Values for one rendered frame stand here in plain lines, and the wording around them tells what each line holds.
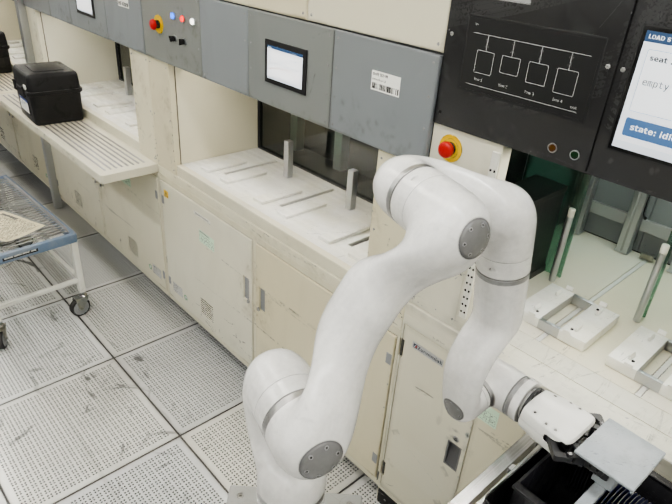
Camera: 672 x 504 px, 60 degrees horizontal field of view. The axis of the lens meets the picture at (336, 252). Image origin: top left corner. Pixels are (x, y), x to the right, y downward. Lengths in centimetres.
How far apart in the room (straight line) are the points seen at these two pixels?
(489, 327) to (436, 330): 62
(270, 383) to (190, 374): 182
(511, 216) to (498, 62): 51
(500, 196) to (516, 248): 9
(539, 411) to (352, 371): 39
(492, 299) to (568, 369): 63
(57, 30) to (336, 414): 335
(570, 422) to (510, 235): 37
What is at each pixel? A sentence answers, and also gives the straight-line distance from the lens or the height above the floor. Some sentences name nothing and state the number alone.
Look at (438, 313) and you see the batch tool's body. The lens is 164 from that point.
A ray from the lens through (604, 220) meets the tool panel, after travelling 232.
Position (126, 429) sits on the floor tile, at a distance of 256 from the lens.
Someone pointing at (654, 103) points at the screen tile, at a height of 156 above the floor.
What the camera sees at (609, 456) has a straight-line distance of 109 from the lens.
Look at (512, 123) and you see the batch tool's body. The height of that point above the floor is 145.
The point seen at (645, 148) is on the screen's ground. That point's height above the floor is 148.
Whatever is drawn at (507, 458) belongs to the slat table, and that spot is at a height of 76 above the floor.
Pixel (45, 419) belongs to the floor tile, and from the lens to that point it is 269.
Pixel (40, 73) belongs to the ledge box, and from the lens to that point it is 337.
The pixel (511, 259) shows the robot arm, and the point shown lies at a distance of 96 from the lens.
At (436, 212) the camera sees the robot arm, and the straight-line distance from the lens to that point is 78.
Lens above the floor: 181
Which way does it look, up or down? 29 degrees down
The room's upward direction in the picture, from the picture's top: 4 degrees clockwise
